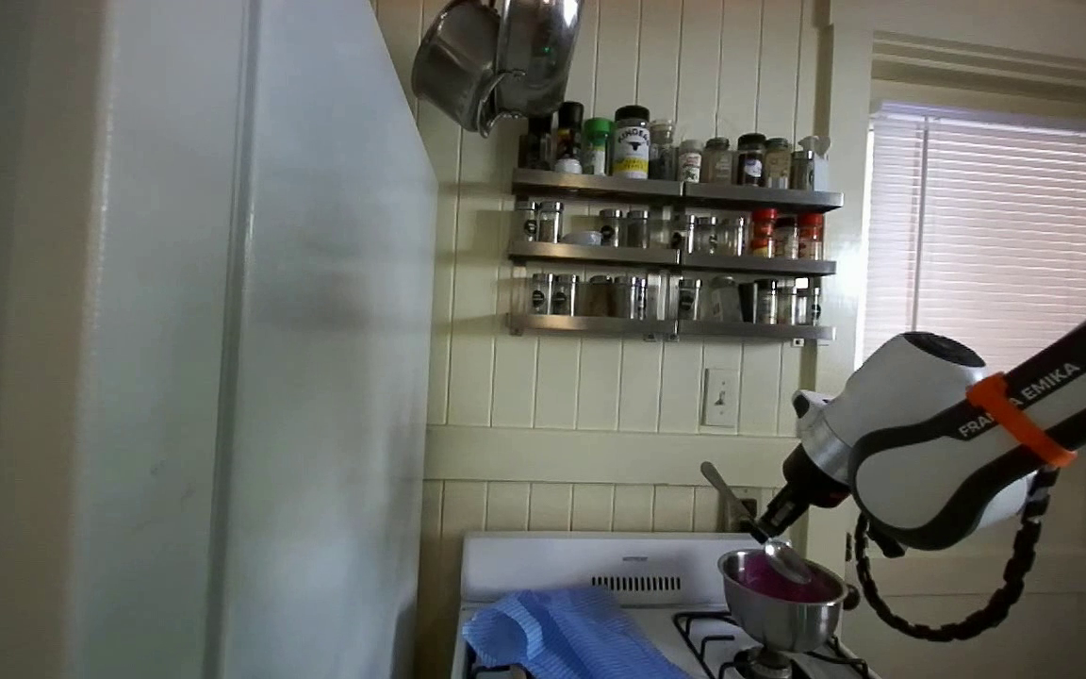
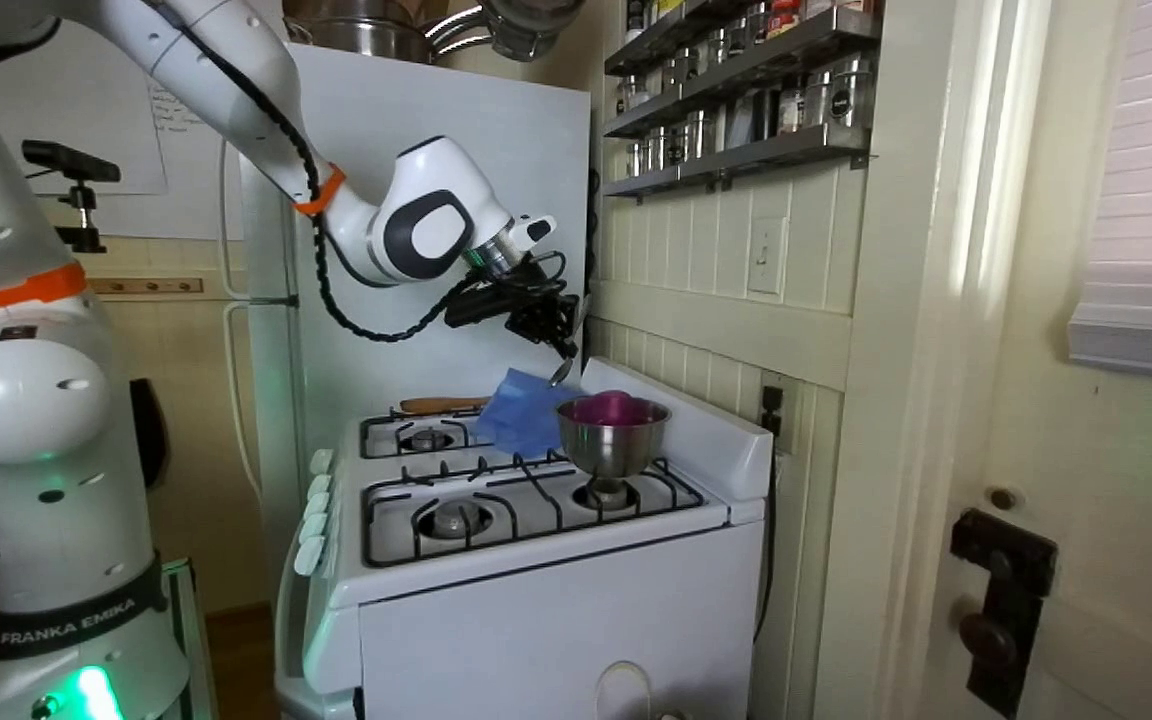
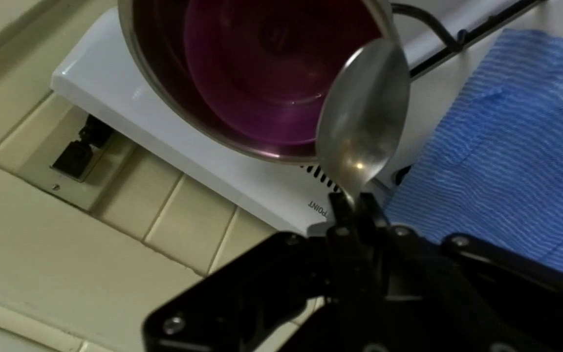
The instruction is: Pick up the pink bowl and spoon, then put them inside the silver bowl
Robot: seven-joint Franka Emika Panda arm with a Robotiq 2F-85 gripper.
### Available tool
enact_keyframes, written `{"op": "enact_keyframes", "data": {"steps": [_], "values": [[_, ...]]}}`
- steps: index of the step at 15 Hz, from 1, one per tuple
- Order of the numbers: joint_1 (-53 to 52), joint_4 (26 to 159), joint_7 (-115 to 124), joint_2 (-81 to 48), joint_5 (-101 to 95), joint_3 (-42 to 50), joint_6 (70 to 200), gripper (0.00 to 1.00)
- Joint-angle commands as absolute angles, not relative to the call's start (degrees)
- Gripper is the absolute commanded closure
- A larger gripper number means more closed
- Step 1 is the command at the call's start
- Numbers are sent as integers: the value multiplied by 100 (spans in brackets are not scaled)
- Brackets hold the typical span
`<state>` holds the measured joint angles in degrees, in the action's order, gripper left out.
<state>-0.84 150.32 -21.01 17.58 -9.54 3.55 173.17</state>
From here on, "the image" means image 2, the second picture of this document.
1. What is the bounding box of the small black stove grate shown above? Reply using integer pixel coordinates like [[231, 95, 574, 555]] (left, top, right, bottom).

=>
[[357, 409, 499, 462]]

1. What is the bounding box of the silver metal bowl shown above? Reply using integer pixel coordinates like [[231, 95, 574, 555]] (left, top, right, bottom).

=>
[[554, 391, 675, 487]]

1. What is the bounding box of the large black stove grate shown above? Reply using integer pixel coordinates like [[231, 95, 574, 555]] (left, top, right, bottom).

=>
[[357, 447, 711, 571]]

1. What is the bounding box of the gas stove burner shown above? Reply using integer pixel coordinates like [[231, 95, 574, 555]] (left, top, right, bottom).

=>
[[413, 492, 492, 545], [397, 419, 465, 454], [574, 475, 643, 521]]

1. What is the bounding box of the black wall outlet plug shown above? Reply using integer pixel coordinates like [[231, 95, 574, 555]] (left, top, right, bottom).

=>
[[758, 374, 795, 439]]

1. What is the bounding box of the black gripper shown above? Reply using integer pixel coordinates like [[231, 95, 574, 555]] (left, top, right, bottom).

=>
[[506, 256, 594, 381]]

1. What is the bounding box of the brown wooden utensil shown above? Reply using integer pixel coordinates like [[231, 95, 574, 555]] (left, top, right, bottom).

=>
[[397, 391, 487, 419]]

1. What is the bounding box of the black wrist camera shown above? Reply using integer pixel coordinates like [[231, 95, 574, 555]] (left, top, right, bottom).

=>
[[441, 267, 515, 330]]

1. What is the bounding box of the hanging steel pot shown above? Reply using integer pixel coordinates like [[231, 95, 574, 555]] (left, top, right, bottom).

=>
[[284, 0, 487, 62], [477, 0, 594, 62]]

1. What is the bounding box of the black camera on stand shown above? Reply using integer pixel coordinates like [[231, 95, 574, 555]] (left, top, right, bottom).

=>
[[19, 136, 126, 260]]

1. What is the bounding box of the metal wall spice rack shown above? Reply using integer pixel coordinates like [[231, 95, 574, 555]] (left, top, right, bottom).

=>
[[599, 0, 889, 208]]

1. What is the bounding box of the white panel door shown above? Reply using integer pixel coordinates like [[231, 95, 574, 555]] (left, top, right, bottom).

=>
[[893, 0, 1152, 720]]

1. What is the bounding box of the white window blind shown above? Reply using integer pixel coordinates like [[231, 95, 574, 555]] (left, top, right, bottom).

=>
[[1065, 0, 1152, 389]]

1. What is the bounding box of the white wall notice board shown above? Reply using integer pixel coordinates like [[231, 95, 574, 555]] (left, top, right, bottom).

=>
[[0, 15, 242, 247]]

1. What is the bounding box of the pink plastic bowl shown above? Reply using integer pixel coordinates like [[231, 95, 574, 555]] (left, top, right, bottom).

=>
[[562, 389, 673, 432]]

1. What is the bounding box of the black coiled robot cable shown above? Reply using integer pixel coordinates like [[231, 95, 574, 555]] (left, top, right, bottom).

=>
[[307, 214, 477, 348]]

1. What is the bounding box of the blue striped cloth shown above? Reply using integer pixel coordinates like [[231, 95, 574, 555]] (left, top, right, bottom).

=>
[[468, 365, 583, 458]]

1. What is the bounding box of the black door lock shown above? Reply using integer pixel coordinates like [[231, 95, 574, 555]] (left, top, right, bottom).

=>
[[949, 504, 1061, 720]]

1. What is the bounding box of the white gas stove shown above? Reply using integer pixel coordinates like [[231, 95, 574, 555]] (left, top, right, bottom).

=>
[[271, 357, 781, 720]]

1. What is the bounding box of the white wall switch plate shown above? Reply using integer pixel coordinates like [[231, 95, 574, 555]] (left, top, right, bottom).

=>
[[746, 212, 792, 300]]

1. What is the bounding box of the white refrigerator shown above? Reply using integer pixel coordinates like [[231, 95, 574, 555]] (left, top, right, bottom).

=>
[[218, 43, 598, 462]]

